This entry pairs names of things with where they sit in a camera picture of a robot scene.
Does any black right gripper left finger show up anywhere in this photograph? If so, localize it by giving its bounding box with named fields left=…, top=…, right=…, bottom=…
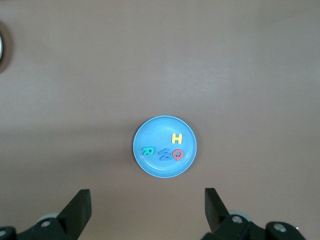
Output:
left=0, top=189, right=92, bottom=240

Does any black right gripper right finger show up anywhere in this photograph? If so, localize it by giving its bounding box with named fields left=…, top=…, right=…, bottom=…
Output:
left=201, top=187, right=305, bottom=240

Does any pink foam letter Q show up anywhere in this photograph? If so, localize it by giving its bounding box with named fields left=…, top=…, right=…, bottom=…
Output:
left=172, top=148, right=184, bottom=163

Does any blue foam letter W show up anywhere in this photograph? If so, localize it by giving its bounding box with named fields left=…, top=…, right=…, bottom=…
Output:
left=158, top=147, right=174, bottom=162

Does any teal foam letter R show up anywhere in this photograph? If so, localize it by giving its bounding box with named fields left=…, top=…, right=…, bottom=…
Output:
left=141, top=146, right=156, bottom=157

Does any blue plate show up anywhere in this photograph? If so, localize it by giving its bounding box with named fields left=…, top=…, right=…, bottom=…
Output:
left=132, top=115, right=198, bottom=179

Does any beige plate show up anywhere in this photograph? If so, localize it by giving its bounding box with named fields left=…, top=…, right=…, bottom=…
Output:
left=0, top=21, right=5, bottom=61

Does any brown table mat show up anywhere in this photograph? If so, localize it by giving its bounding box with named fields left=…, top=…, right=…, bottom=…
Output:
left=0, top=0, right=320, bottom=240

